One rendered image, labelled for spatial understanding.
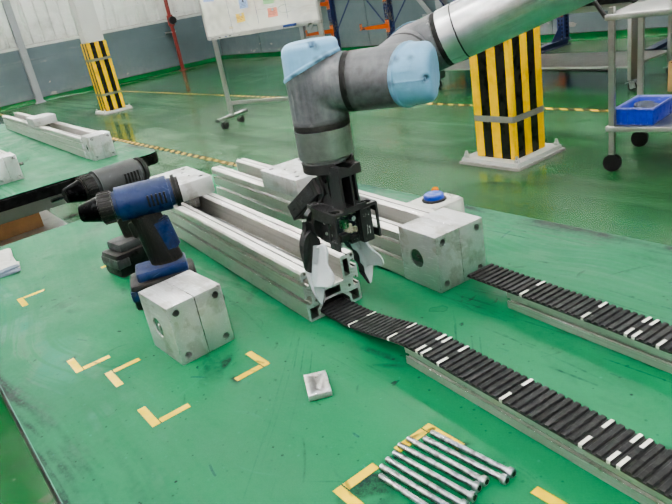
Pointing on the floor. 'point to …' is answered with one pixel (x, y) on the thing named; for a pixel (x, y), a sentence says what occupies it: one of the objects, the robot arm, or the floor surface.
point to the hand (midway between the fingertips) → (342, 285)
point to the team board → (244, 25)
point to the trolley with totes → (639, 116)
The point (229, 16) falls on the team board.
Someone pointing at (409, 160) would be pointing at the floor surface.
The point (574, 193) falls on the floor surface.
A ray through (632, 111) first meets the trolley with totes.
